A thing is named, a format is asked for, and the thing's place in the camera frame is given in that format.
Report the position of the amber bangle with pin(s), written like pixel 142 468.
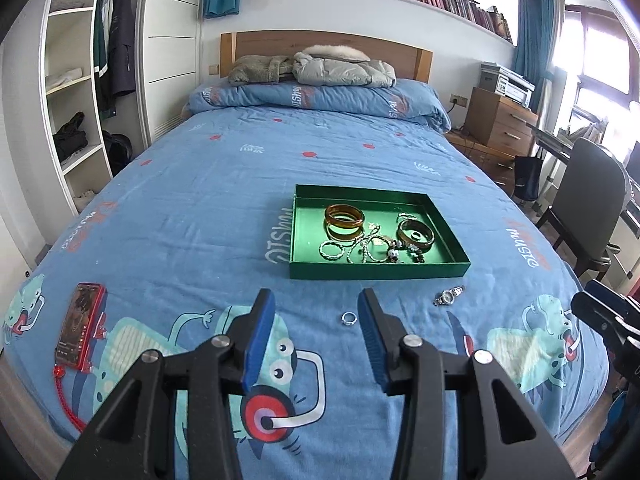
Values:
pixel 344 216

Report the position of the brown bangle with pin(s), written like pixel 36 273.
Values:
pixel 414 232

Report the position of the dark tote bag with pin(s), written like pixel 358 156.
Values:
pixel 527 171

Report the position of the blue curtain right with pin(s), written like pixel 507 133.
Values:
pixel 537 31

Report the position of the wooden headboard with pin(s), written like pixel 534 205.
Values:
pixel 409 62

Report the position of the green jewelry tray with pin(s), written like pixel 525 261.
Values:
pixel 374 251

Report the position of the silver wrist watch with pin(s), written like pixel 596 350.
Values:
pixel 448 296

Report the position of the grey printer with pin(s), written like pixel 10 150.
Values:
pixel 498 79

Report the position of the blue cartoon bedsheet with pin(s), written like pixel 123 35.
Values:
pixel 188 234

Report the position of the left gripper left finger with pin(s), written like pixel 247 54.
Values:
pixel 132 436

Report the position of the white wardrobe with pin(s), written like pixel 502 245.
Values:
pixel 166 62

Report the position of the black chair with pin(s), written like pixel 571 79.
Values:
pixel 594 191

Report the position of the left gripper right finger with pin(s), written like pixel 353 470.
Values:
pixel 500 436

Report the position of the silver bangle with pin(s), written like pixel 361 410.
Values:
pixel 331 250

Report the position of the olive green jacket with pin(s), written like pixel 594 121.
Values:
pixel 261 69

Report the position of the wooden drawer cabinet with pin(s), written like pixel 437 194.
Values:
pixel 500 123

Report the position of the dark hanging coat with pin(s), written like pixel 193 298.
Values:
pixel 121 79

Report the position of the red smartphone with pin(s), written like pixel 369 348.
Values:
pixel 81 327

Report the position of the grey puffer jacket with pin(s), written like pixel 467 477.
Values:
pixel 341 66

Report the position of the blue pillow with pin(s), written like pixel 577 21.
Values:
pixel 408 100

